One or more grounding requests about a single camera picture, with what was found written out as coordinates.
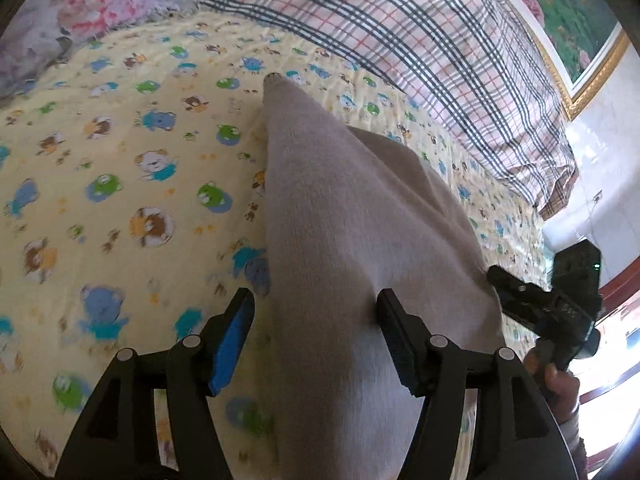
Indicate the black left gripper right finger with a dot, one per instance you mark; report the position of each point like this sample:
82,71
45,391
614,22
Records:
516,435

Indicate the pink plaid quilt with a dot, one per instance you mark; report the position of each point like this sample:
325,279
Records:
471,64

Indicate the framed landscape painting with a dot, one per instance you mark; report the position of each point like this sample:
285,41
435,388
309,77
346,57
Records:
581,42

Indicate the grey sleeve forearm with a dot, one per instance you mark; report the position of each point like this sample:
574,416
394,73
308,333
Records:
575,444

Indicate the person's right hand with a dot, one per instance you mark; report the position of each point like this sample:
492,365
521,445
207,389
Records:
564,387

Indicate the yellow cartoon bear bedsheet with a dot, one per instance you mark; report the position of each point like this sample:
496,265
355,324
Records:
132,209

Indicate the floral ruffled pillow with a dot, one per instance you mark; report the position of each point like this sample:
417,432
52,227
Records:
38,33

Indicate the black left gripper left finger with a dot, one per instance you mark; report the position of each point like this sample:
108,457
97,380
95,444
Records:
115,435

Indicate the beige knit sweater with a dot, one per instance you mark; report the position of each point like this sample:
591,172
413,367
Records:
349,213

